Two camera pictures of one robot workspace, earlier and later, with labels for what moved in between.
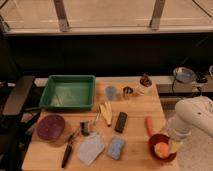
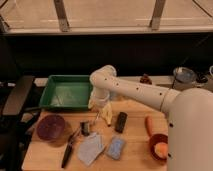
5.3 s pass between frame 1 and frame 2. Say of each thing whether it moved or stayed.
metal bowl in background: stayed
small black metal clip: stayed
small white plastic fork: stayed
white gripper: moved
